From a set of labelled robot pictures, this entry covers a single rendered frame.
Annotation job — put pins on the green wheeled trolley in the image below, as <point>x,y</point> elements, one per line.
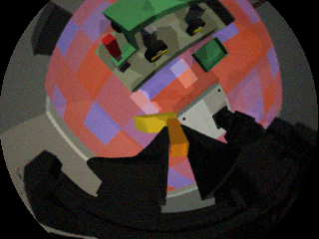
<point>131,16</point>

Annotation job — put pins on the yellow wheel chock with orange handle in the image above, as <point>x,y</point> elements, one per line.
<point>176,137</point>

